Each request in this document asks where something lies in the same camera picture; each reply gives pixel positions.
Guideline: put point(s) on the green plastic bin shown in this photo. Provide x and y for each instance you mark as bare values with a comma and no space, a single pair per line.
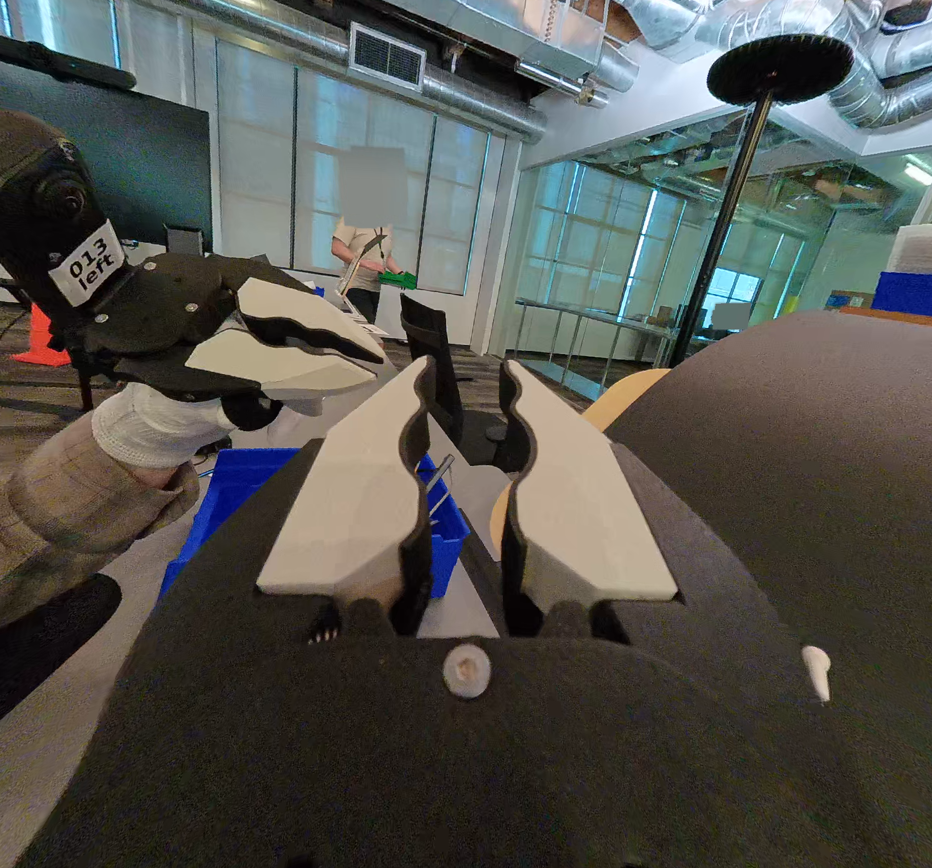
399,280

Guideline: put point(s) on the white zip tie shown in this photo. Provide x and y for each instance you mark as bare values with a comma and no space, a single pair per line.
815,668

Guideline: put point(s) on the large blue crate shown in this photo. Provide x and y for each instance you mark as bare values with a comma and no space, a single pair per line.
903,293

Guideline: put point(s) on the person's left hand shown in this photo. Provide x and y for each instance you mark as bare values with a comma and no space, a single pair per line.
153,431

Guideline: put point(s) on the orange traffic cone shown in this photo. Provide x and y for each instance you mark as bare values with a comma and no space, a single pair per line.
40,344

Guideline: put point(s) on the black oval pad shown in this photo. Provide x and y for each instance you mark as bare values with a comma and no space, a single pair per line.
51,635

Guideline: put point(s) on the wooden shelf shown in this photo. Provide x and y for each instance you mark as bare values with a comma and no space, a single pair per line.
888,313

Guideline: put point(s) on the large black monitor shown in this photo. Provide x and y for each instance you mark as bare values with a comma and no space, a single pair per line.
153,162

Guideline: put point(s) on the black office chair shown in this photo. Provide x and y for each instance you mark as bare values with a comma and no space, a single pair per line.
451,402

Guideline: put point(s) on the silver round air duct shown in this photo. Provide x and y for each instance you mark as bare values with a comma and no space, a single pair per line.
866,82
291,35

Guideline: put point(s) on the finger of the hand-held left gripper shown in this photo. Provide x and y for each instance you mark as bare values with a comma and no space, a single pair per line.
291,304
247,358

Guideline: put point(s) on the clear plastic strip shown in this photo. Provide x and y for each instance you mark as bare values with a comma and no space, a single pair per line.
437,479

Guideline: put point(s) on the black pole with round disc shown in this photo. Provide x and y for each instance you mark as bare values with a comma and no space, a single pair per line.
779,67

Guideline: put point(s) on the black webcam bar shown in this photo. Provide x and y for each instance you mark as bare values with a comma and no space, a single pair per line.
73,64

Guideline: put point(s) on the white air vent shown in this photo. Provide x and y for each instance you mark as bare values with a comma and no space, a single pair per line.
386,56

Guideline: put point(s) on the blue plastic bin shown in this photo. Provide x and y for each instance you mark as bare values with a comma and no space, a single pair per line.
233,489

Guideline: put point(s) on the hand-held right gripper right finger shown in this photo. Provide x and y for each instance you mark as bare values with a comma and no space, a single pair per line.
590,519

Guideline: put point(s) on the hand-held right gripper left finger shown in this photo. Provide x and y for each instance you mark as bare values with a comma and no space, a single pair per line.
349,511

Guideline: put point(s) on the white translucent box stack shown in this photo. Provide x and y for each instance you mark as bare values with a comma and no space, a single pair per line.
914,249

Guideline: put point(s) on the person's left forearm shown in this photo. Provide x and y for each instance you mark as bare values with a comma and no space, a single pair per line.
65,511

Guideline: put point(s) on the black board with tan edge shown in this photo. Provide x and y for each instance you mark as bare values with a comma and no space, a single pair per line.
764,446

